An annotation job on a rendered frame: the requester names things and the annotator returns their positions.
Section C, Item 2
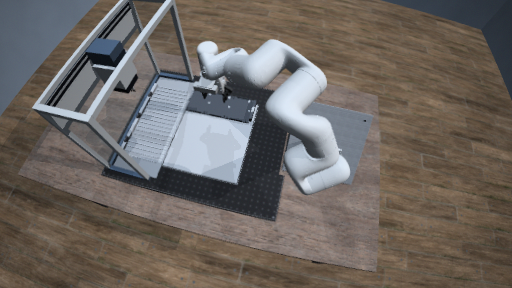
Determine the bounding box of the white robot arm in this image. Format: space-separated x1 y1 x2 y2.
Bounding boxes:
193 39 350 195

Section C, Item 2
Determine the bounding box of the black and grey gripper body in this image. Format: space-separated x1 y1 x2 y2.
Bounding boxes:
214 76 226 94

